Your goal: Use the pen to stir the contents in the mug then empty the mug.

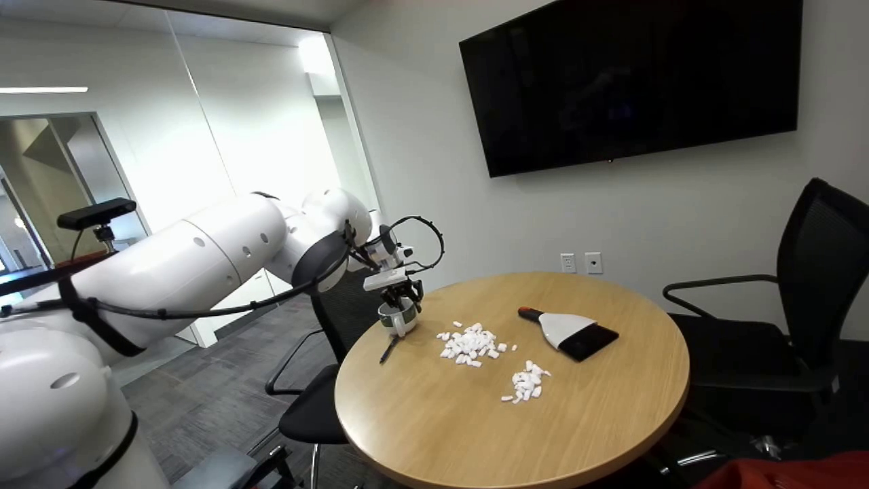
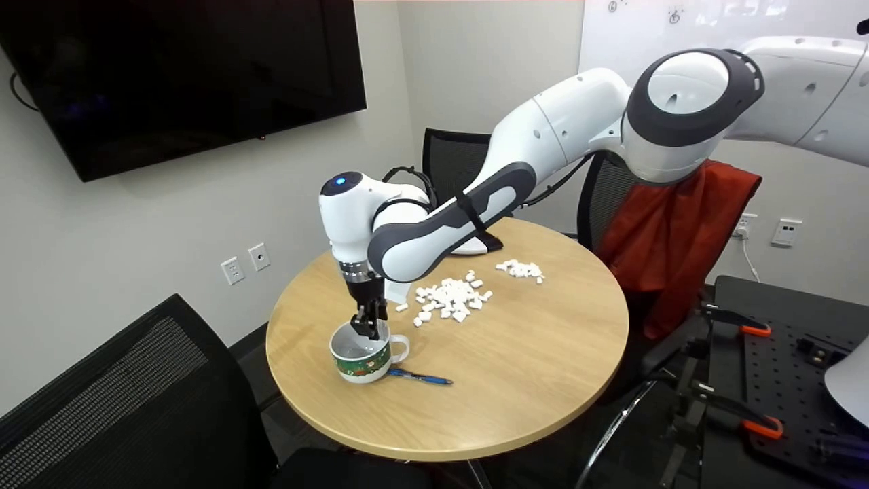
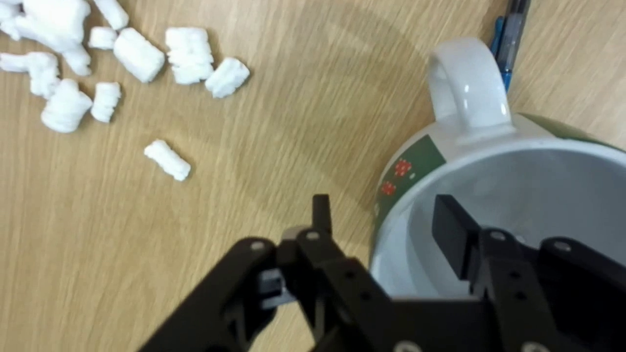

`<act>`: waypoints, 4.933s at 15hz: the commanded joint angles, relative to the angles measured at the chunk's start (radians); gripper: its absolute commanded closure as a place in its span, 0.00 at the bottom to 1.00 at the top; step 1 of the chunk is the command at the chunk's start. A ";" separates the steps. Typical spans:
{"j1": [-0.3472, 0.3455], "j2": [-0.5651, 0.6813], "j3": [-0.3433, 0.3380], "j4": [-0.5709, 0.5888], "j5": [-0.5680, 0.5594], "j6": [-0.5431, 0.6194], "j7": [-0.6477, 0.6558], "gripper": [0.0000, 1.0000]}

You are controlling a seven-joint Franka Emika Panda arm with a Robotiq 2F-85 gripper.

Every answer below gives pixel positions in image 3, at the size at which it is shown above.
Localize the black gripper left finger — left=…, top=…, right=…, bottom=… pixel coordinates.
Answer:
left=139, top=193, right=393, bottom=352

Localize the blue pen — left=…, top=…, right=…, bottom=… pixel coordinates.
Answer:
left=489, top=0, right=530, bottom=88

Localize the white green mug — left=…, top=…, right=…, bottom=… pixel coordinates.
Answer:
left=369, top=37, right=626, bottom=299

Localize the round wooden table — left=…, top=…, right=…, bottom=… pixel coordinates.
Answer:
left=0, top=0, right=626, bottom=352

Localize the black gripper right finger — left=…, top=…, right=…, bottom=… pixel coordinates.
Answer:
left=432, top=193, right=626, bottom=352

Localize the white paper scraps pile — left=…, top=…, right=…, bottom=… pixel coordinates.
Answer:
left=0, top=0, right=252, bottom=183

